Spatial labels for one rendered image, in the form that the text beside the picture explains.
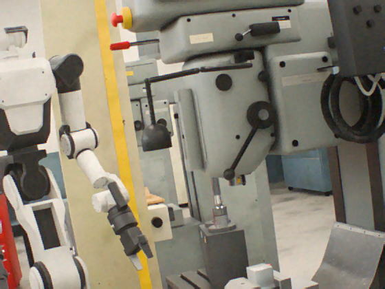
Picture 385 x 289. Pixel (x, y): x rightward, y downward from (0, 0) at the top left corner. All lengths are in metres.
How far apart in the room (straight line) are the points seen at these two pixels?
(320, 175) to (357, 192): 7.16
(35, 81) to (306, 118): 0.95
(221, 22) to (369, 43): 0.38
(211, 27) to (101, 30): 1.86
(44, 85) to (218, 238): 0.78
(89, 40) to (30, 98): 1.30
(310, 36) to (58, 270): 1.10
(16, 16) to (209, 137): 9.33
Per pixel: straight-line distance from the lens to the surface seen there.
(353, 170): 1.88
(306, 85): 1.67
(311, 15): 1.72
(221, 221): 2.03
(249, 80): 1.63
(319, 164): 9.02
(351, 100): 1.83
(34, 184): 2.17
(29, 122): 2.15
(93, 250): 3.40
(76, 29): 3.40
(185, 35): 1.57
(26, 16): 10.82
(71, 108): 2.30
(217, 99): 1.60
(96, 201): 2.18
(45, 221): 2.18
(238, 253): 2.02
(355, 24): 1.47
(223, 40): 1.59
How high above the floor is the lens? 1.49
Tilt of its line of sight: 3 degrees down
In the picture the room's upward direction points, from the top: 9 degrees counter-clockwise
